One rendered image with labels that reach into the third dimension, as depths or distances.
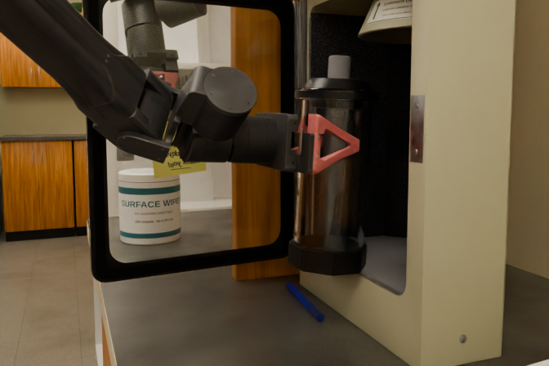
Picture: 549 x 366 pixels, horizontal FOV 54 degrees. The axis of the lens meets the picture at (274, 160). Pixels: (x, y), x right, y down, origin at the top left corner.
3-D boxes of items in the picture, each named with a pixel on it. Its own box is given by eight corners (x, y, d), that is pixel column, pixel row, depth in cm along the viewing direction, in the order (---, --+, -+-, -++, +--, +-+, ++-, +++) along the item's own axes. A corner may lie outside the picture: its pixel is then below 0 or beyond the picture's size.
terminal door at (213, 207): (293, 256, 85) (294, -4, 82) (91, 285, 72) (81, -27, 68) (291, 255, 86) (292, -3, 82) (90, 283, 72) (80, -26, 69)
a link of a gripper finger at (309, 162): (339, 117, 70) (273, 112, 66) (371, 118, 64) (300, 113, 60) (336, 169, 71) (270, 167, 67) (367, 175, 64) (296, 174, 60)
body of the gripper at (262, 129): (266, 113, 71) (212, 110, 68) (302, 114, 62) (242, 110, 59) (264, 162, 72) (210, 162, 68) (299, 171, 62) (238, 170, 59)
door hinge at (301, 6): (299, 251, 87) (300, 1, 83) (305, 255, 85) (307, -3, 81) (290, 252, 86) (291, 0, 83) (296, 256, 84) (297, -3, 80)
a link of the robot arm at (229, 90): (133, 88, 64) (113, 149, 59) (153, 24, 55) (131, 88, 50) (229, 120, 67) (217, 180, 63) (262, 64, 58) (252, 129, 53)
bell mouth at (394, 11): (438, 46, 82) (439, 9, 82) (532, 30, 66) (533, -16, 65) (334, 41, 76) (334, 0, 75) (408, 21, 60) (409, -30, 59)
